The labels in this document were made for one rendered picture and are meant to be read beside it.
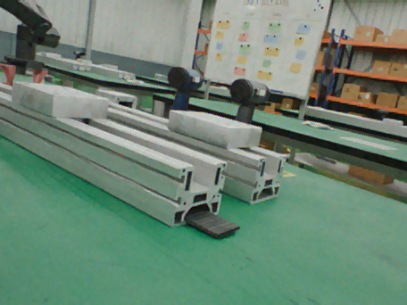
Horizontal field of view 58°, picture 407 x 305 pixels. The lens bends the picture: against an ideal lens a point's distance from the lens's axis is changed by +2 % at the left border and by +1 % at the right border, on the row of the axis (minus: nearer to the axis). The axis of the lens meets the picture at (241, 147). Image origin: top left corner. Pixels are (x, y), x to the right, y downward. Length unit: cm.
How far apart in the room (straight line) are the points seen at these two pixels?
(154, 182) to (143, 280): 17
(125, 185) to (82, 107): 24
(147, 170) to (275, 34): 350
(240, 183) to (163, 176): 18
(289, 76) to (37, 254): 346
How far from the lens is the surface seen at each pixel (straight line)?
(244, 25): 424
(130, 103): 128
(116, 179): 58
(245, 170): 64
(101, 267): 40
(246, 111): 92
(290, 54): 379
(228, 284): 40
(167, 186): 49
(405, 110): 1006
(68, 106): 73
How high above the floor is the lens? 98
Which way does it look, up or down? 10 degrees down
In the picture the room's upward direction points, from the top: 11 degrees clockwise
